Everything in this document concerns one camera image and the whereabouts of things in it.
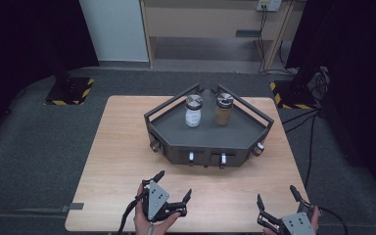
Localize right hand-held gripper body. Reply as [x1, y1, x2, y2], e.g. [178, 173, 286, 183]
[257, 200, 318, 235]

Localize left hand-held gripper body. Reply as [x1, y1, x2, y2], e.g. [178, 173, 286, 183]
[141, 179, 189, 224]

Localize black corner shelf rack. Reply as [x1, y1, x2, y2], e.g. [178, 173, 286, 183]
[143, 82, 275, 169]

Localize white spice jar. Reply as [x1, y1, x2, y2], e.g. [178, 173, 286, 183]
[184, 94, 205, 128]

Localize brown spice jar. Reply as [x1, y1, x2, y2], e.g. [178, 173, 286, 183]
[214, 92, 235, 126]

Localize person's right hand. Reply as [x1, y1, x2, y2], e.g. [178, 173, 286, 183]
[262, 205, 321, 235]

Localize person's left hand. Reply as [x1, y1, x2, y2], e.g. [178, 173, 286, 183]
[133, 183, 182, 235]

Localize grey tape strip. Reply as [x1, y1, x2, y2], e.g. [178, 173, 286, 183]
[61, 202, 85, 213]

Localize striped-edge black stand base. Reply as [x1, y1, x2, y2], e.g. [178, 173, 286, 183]
[268, 79, 317, 111]
[43, 76, 96, 106]

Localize dark curtain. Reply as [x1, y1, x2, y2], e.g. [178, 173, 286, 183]
[287, 0, 376, 205]
[0, 0, 100, 153]

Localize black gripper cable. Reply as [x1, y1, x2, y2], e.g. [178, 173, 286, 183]
[117, 191, 149, 235]
[317, 205, 350, 235]

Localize black floor cables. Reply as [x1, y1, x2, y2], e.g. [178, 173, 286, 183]
[280, 109, 322, 190]

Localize tangled cable bundle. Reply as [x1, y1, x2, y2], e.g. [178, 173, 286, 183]
[306, 66, 331, 101]

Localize wooden shelf frame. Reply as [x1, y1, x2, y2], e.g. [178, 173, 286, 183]
[139, 0, 298, 71]

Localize white wall panel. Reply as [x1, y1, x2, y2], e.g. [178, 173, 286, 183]
[77, 0, 150, 63]

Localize black socket cables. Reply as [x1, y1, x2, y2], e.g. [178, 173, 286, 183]
[257, 5, 297, 76]

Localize white wall socket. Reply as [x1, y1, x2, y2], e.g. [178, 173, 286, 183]
[256, 0, 283, 13]

